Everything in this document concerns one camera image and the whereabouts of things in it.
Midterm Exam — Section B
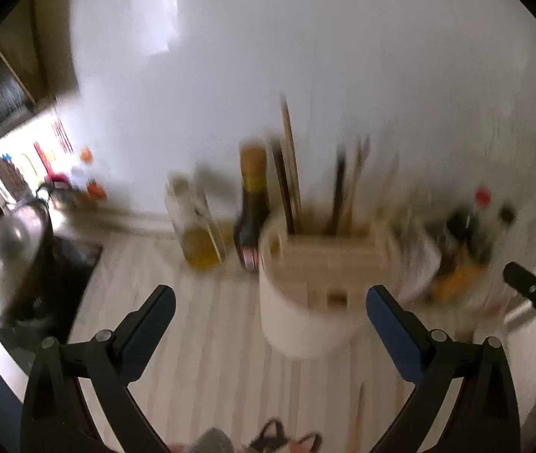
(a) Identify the wooden chopstick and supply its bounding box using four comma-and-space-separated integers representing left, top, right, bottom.
341, 136, 370, 231
347, 382, 366, 453

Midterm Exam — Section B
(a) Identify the striped cat table cloth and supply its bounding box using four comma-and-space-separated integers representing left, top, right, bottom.
71, 228, 412, 452

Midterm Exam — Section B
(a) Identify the black gas stove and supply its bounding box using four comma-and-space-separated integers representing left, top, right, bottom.
0, 236, 103, 353

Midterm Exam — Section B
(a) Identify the pink utensil holder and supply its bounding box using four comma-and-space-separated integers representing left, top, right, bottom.
259, 211, 402, 360

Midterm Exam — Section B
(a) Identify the red cap soy sauce bottle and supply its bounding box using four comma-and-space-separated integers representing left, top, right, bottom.
429, 187, 519, 303

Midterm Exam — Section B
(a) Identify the oil glass bottle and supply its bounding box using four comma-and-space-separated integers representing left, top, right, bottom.
166, 173, 226, 271

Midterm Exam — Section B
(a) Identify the brown cap sauce bottle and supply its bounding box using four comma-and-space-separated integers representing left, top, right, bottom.
234, 142, 270, 272

